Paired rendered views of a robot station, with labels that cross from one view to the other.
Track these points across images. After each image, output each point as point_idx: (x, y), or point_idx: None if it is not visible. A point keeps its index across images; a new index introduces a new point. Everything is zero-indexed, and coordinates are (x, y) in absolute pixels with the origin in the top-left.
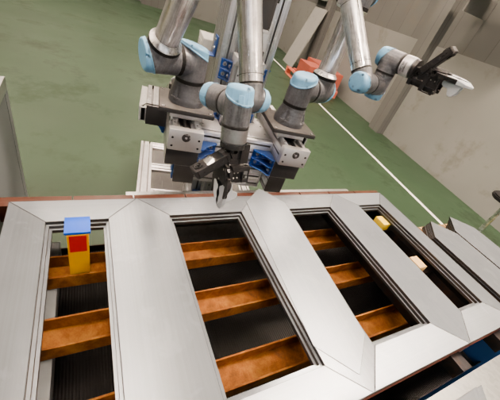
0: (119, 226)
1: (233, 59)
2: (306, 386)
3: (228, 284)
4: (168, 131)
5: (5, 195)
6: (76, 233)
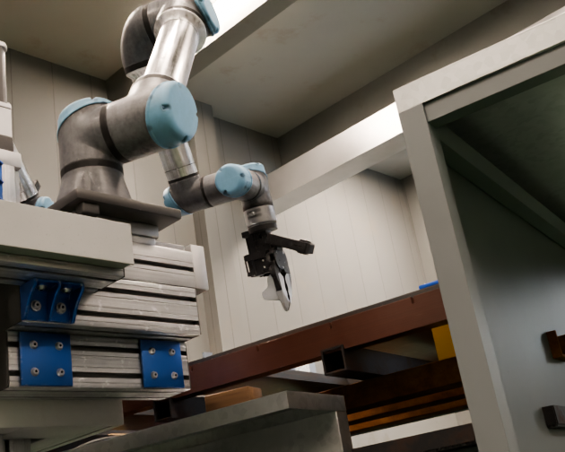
0: None
1: None
2: None
3: None
4: (195, 256)
5: (499, 283)
6: None
